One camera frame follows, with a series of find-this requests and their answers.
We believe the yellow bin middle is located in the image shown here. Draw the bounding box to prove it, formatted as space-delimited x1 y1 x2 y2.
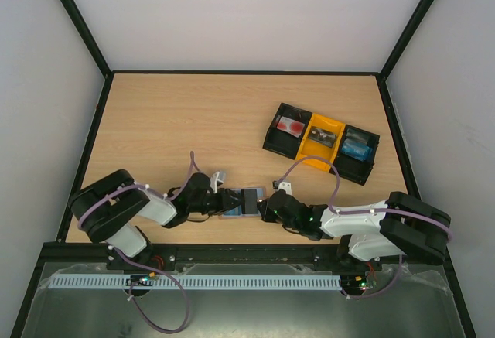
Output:
295 113 346 172

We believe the black frame post left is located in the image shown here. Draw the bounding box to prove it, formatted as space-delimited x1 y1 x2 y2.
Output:
60 0 112 78

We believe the grey VIP credit card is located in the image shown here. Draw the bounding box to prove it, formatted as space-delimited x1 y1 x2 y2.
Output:
241 189 258 216

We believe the blue VIP credit card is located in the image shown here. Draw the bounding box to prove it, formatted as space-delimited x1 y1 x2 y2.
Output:
342 143 372 162

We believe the dark card in yellow bin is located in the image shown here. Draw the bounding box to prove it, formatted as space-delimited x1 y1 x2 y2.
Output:
308 127 336 149

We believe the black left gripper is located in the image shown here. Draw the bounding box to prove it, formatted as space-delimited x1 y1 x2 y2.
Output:
189 188 245 217

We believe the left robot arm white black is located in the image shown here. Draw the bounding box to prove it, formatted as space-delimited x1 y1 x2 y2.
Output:
68 169 244 258

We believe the black aluminium front rail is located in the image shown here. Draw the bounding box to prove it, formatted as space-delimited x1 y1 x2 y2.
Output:
40 241 449 271

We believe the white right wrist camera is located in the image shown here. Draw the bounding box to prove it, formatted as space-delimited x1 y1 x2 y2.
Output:
272 180 292 195

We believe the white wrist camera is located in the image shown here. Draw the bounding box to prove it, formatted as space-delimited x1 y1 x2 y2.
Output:
210 171 227 193
272 180 292 195

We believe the black frame post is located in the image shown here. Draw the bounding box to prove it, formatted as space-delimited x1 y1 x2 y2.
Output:
60 0 112 78
380 0 435 79

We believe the black bin right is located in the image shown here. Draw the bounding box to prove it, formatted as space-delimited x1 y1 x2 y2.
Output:
333 125 380 186

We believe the black frame post right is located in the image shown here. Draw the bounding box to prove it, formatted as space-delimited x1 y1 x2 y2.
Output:
380 0 435 79

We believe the light blue slotted cable duct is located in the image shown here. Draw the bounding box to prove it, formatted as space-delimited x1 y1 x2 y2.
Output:
47 274 342 291

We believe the black bin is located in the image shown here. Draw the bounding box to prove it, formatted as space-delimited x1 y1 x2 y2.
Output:
333 125 380 186
262 103 312 159

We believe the black bin left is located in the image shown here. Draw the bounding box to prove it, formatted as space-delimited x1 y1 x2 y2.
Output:
262 103 312 159

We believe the red white card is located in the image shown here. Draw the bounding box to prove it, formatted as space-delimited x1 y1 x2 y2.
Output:
276 116 306 138

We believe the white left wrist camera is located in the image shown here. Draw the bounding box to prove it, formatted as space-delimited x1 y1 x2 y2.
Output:
210 171 227 193

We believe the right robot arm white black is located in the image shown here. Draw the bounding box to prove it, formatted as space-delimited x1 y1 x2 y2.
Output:
258 189 452 270

